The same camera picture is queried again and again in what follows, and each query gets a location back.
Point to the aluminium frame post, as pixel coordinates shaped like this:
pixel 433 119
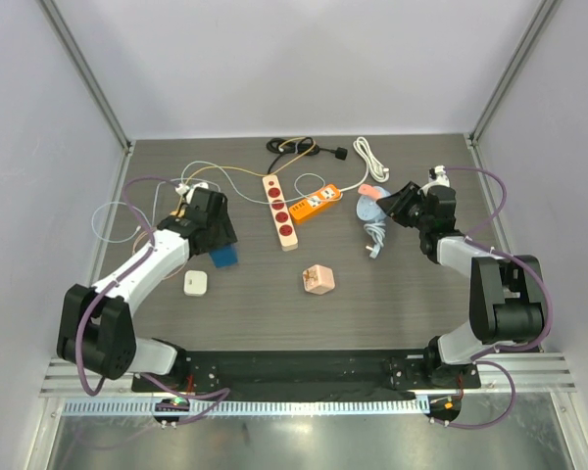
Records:
pixel 538 23
pixel 65 36

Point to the right aluminium frame post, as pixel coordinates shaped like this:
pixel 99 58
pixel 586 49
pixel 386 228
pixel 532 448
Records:
pixel 538 23

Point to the blue cube socket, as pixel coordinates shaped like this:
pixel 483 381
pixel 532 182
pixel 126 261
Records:
pixel 224 257

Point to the light blue round socket base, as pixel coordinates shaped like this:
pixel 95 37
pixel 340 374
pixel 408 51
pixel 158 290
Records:
pixel 368 211

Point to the left aluminium frame post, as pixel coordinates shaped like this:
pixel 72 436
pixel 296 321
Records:
pixel 65 36

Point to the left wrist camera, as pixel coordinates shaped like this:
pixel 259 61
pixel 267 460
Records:
pixel 185 191

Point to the pink cube socket adapter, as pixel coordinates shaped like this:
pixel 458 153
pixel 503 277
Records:
pixel 318 279

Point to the white charger plug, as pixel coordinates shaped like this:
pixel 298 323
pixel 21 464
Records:
pixel 195 283

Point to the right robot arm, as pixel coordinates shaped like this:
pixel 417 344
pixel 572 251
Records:
pixel 508 309

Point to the orange power strip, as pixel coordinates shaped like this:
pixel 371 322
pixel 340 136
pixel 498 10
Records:
pixel 313 205

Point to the white slotted cable duct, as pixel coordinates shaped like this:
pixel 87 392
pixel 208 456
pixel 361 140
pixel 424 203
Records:
pixel 159 407

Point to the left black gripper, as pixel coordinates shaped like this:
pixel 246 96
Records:
pixel 225 235

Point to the aluminium frame rail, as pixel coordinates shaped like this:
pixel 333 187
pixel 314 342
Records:
pixel 543 372

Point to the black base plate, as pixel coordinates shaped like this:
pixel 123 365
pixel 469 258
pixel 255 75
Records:
pixel 355 376

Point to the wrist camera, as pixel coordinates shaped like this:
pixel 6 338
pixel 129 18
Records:
pixel 437 176
pixel 185 191

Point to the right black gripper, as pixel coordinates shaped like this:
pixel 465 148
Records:
pixel 411 207

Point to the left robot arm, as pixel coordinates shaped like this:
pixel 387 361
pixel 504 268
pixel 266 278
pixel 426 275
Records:
pixel 96 331

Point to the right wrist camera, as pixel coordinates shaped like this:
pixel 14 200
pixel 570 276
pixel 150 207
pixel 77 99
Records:
pixel 437 176

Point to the beige red power strip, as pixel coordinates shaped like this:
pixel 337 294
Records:
pixel 280 215

